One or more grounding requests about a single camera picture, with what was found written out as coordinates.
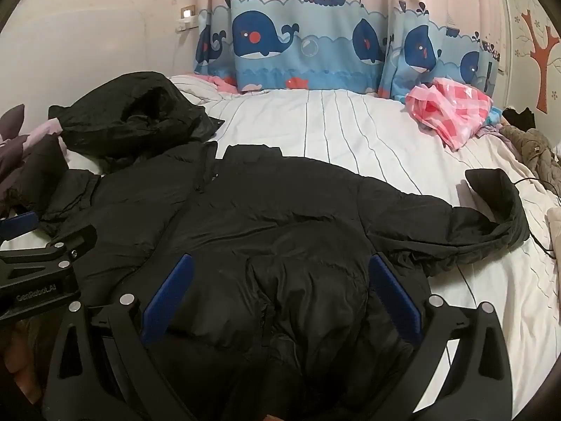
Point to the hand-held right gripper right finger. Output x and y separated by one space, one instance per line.
394 298

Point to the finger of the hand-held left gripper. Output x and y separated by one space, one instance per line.
19 223
72 239

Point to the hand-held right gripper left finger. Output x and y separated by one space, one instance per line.
168 298

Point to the black puffer jacket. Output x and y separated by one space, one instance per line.
271 210

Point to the black hooded jacket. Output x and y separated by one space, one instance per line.
131 114

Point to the cream cloth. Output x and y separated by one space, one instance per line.
554 223

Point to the white striped bed sheet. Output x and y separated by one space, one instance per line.
328 123

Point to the pink checkered cloth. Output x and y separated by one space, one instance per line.
447 109

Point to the olive coat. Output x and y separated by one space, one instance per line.
534 149

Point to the light blue cloth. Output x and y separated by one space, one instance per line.
495 116

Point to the pink blanket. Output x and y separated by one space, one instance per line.
214 81

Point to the small black cloth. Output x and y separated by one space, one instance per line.
519 118

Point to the whale print curtain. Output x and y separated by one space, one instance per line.
271 35

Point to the white wall socket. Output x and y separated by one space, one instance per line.
188 12

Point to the tree wall sticker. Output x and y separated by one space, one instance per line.
541 61

